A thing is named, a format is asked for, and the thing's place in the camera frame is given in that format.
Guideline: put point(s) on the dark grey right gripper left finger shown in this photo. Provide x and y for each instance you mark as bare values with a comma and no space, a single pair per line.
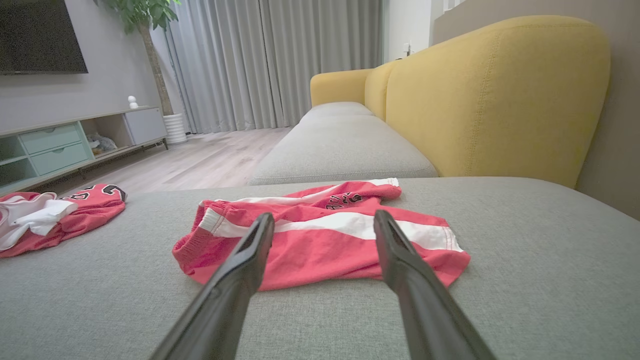
235,295

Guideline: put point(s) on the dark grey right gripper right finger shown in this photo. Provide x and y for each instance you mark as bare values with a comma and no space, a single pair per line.
422,300

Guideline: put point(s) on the red basketball jersey number 23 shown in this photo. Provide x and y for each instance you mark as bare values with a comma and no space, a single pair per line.
90,212

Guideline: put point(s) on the red white striped shorts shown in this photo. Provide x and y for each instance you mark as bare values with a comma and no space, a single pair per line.
310,255

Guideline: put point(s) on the grey sofa seat cushion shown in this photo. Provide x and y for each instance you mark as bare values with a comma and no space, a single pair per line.
337,108
340,150

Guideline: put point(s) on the white ribbed plant pot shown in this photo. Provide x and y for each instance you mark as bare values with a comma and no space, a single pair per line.
175,129

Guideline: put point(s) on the large yellow sofa backrest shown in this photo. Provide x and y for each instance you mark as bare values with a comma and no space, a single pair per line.
500,100

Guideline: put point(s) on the small white figurine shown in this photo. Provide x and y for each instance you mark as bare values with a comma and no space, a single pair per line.
132,102

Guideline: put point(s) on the yellow sofa armrest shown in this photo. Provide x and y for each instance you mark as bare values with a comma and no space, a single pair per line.
340,86

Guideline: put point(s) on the grey pleated curtain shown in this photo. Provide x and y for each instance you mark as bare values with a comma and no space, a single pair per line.
325,40
220,65

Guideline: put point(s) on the grey green tv cabinet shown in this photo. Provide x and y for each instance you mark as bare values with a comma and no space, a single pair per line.
55,150

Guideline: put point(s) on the green indoor tree plant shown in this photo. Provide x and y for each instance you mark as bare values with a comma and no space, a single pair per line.
145,15

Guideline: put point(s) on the white wall socket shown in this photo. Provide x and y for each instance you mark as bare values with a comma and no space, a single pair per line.
408,49

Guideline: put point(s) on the black wall television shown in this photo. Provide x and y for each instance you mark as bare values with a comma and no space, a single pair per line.
35,35

